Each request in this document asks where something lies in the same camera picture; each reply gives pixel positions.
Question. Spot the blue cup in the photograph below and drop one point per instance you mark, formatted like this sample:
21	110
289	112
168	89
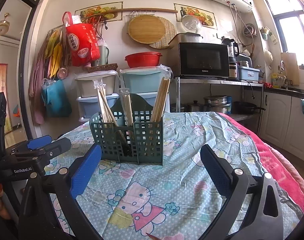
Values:
229	105

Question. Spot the metal shelf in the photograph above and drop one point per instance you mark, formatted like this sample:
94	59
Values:
216	81

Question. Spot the light teal storage bin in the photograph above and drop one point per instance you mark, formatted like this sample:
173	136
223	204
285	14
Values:
139	82

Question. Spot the black blender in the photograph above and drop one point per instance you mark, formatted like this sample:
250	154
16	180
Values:
230	50

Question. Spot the metal container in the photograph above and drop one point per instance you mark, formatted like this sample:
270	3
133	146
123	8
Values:
190	38

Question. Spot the ceiling lamp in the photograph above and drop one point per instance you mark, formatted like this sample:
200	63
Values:
0	28

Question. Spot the cartoon printed blue blanket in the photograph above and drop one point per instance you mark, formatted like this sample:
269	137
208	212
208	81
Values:
167	180

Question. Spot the bunch of wooden chopsticks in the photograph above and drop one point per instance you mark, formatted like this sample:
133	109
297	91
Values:
162	97

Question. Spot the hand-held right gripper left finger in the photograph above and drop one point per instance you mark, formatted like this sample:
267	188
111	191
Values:
85	170

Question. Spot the metal faucet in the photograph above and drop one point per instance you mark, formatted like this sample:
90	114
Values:
284	80

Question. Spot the green wall holder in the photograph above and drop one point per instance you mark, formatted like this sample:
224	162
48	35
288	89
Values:
265	33

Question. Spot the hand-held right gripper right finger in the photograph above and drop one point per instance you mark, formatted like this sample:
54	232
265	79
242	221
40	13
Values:
214	170

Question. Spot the long wooden rod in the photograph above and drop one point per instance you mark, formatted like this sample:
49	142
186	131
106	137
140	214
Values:
147	9

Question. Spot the white kitchen cabinets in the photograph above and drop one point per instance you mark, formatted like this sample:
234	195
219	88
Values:
276	120

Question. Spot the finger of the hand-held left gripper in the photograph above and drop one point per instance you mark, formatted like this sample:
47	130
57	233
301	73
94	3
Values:
57	150
38	142

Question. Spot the black microwave oven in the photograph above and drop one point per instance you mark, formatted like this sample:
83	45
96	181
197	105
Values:
201	60

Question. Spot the stacked steel pots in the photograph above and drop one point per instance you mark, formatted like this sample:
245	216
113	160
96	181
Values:
216	105

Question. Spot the wooden cutting board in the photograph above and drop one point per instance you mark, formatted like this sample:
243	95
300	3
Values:
290	67

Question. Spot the blue hanging bag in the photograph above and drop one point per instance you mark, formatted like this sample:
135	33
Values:
57	97

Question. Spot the window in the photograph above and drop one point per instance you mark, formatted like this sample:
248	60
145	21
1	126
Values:
291	35

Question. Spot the black frying pan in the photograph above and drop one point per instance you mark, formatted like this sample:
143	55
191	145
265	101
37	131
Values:
244	107

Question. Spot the small steel pot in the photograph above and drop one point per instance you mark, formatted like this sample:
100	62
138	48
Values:
195	107

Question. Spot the pink hanging cloth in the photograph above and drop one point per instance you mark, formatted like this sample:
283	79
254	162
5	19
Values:
38	85

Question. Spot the red shopping bag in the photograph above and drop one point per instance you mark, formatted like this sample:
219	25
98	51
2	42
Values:
82	45

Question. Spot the red colander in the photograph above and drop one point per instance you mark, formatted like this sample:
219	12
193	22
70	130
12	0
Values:
142	60

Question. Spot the blue dish box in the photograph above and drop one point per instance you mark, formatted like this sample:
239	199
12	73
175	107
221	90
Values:
249	73

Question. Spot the round ribbed mat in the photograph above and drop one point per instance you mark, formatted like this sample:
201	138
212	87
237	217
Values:
170	32

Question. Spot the yellow hanging bags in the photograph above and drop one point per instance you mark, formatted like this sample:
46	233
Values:
57	55

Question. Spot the pink round container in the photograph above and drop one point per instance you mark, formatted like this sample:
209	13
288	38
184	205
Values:
62	73

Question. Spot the round bamboo board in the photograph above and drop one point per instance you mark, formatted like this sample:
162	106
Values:
145	28

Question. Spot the white storage bin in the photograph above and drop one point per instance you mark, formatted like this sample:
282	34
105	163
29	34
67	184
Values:
89	87

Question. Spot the green plastic utensil holder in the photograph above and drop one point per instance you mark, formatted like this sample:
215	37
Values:
147	140

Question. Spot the glass pot lid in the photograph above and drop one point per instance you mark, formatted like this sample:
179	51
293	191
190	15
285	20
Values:
191	25

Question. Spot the fruit wall picture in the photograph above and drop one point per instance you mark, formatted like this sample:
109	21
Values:
196	11
92	11

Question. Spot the blue storage bin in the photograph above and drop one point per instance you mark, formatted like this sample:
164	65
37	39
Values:
167	106
89	107

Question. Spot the pink blanket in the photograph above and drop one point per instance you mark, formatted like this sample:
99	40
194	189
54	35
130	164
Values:
274	160

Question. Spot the wicker basket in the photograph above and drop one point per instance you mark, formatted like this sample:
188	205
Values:
102	68

